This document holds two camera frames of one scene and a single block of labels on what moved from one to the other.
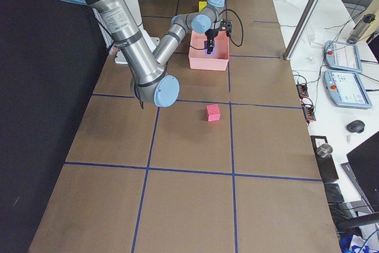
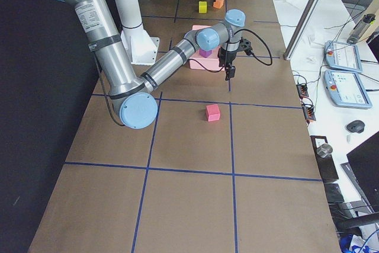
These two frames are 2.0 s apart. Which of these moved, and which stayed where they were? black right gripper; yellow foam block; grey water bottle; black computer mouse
Moved: black right gripper
Stayed: yellow foam block; black computer mouse; grey water bottle
